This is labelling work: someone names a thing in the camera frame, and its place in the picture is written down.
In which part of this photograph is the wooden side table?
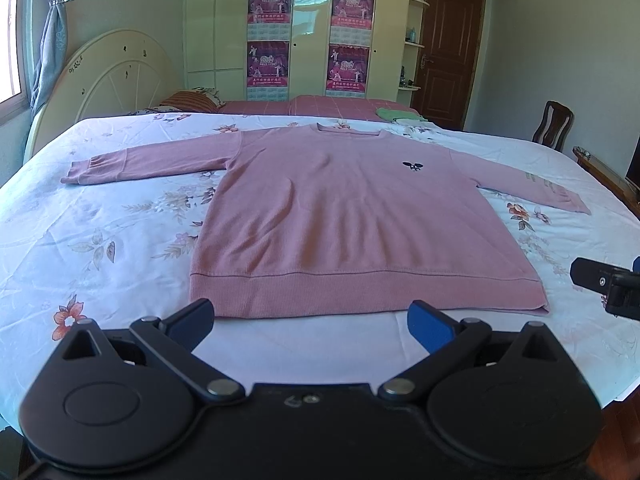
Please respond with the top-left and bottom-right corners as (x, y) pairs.
(573, 146), (640, 218)

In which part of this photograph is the pink checked bed cover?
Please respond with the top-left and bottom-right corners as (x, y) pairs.
(150, 93), (432, 124)

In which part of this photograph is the cream glossy wardrobe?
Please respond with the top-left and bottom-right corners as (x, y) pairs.
(184, 0), (427, 104)

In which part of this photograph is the white floral bed sheet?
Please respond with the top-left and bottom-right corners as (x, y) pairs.
(1, 114), (639, 425)

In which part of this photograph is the folded green cloth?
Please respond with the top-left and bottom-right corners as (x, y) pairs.
(376, 107), (424, 122)

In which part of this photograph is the brown wooden door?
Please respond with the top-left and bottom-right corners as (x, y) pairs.
(411, 0), (485, 130)

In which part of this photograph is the pink knit sweater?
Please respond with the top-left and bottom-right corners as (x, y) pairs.
(66, 124), (586, 318)

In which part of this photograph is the blue curtain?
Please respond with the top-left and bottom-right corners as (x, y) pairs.
(18, 0), (74, 118)

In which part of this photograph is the cream arched headboard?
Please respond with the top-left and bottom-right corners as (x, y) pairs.
(23, 28), (182, 162)

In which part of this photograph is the purple poster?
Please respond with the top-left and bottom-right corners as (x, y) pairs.
(247, 0), (292, 42)
(326, 44), (370, 99)
(330, 0), (374, 48)
(246, 41), (290, 102)

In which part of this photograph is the orange striped pillow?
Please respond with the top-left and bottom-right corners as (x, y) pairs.
(160, 90), (220, 114)

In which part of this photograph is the upper left purple poster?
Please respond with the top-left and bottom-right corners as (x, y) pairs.
(247, 0), (292, 42)

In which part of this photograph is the lower right purple poster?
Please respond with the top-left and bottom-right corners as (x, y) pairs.
(326, 44), (370, 99)

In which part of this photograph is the dark wooden chair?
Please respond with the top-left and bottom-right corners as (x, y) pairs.
(533, 101), (575, 152)

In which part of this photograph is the floral pillow behind orange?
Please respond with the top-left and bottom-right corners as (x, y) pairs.
(192, 87), (227, 110)

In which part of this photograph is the lower left purple poster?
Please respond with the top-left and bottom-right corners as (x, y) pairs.
(246, 41), (290, 102)

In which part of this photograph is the upper right purple poster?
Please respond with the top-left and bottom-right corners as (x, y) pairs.
(330, 0), (374, 48)

